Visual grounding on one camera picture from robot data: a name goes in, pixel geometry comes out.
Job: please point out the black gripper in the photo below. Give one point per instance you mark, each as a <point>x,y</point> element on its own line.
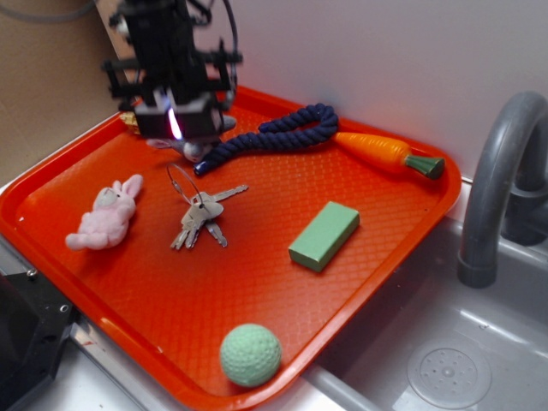
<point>177,77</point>

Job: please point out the silver keys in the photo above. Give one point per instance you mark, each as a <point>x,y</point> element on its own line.
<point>203,209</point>

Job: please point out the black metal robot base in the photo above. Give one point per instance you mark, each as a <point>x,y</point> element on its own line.
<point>36,320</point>

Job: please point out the tan conch seashell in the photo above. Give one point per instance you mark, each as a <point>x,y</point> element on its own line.
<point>130,121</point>

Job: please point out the wooden board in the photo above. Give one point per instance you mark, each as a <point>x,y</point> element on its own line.
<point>127,75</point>

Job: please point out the pink plush bunny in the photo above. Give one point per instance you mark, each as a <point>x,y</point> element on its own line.
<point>106,225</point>

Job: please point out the orange plastic tray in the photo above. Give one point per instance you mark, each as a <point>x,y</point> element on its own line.
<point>170,310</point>

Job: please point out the green rectangular block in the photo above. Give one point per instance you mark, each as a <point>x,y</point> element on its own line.
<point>318,243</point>

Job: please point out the orange toy carrot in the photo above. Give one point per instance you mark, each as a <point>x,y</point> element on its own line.
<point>389,154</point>

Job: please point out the green dimpled ball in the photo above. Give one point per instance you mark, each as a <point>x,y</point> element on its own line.
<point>250,355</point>

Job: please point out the grey toy faucet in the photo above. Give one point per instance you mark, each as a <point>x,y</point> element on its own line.
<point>508,198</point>

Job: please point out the grey toy sink basin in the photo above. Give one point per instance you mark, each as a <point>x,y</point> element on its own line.
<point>425,341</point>

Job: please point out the navy blue rope toy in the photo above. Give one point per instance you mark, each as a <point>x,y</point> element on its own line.
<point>308,126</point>

